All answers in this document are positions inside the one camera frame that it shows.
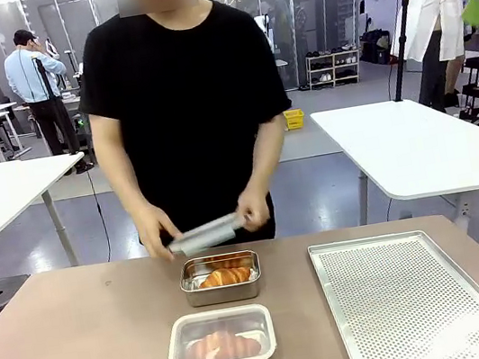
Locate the white shoe rack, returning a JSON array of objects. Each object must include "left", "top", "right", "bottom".
[{"left": 303, "top": 46, "right": 366, "bottom": 93}]

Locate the white empty side table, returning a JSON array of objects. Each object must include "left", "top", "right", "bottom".
[{"left": 309, "top": 85, "right": 479, "bottom": 248}]

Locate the person's left forearm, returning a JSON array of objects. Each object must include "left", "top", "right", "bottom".
[{"left": 239, "top": 112, "right": 296, "bottom": 197}]

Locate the translucent white clip lid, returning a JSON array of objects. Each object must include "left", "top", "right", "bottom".
[
  {"left": 163, "top": 210, "right": 252, "bottom": 261},
  {"left": 159, "top": 301, "right": 282, "bottom": 359}
]

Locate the man in blue shirt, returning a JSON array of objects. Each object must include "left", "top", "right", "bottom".
[{"left": 0, "top": 22, "right": 83, "bottom": 166}]

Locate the person's right forearm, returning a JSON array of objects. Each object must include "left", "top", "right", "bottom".
[{"left": 87, "top": 105, "right": 160, "bottom": 225}]

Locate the person in black t-shirt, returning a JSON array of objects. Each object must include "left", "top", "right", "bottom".
[{"left": 60, "top": 0, "right": 313, "bottom": 266}]

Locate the small golden croissant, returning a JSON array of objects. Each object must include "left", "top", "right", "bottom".
[{"left": 196, "top": 263, "right": 256, "bottom": 292}]

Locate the perforated metal baking tray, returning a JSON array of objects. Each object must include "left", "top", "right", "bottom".
[{"left": 306, "top": 218, "right": 479, "bottom": 359}]

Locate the mannequin in white shirt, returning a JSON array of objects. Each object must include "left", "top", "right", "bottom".
[{"left": 383, "top": 0, "right": 479, "bottom": 118}]

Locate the yellow plastic basket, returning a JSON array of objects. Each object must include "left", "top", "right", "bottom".
[{"left": 282, "top": 106, "right": 308, "bottom": 132}]

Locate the black tripod with cable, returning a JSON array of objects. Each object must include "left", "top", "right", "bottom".
[{"left": 31, "top": 49, "right": 113, "bottom": 269}]

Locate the person's left hand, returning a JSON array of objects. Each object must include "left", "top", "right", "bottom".
[{"left": 230, "top": 181, "right": 276, "bottom": 236}]

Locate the large golden croissant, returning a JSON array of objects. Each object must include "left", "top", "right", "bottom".
[{"left": 183, "top": 323, "right": 266, "bottom": 359}]

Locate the white table with basket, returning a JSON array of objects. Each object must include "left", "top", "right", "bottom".
[{"left": 0, "top": 148, "right": 103, "bottom": 278}]

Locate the small stainless steel container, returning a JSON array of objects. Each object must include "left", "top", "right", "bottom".
[{"left": 175, "top": 247, "right": 266, "bottom": 310}]

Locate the black bag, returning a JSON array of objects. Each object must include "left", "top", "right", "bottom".
[{"left": 357, "top": 26, "right": 396, "bottom": 68}]

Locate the person's right hand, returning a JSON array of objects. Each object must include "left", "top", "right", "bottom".
[{"left": 131, "top": 199, "right": 188, "bottom": 266}]

